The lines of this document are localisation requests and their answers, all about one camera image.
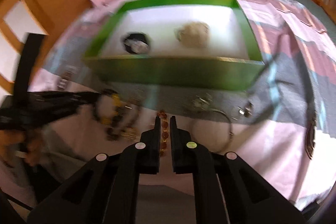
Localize silver bangle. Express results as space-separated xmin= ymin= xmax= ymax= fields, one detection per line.
xmin=189 ymin=108 xmax=234 ymax=153

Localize wooden wardrobe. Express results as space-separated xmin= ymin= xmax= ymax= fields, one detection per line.
xmin=0 ymin=0 xmax=93 ymax=93

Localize person left hand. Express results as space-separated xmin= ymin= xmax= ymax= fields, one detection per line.
xmin=1 ymin=129 xmax=44 ymax=167

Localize red and gold bead bracelet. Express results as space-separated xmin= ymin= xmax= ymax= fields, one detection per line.
xmin=156 ymin=110 xmax=170 ymax=158

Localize white leather strap watch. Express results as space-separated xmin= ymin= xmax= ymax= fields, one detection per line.
xmin=175 ymin=22 xmax=210 ymax=48

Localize wide silver band ring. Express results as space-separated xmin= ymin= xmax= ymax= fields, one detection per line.
xmin=243 ymin=101 xmax=254 ymax=118

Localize black leather strap watch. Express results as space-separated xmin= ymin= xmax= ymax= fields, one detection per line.
xmin=121 ymin=32 xmax=150 ymax=55

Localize black and gold bead bracelet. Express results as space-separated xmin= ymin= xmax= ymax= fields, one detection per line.
xmin=93 ymin=89 xmax=140 ymax=142

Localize green cardboard box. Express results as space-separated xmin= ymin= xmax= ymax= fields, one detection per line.
xmin=83 ymin=0 xmax=264 ymax=90

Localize jade silver pendant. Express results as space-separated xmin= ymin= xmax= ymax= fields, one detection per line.
xmin=189 ymin=94 xmax=213 ymax=112

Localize patterned bed sheet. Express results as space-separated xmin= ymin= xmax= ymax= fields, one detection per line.
xmin=30 ymin=0 xmax=335 ymax=210

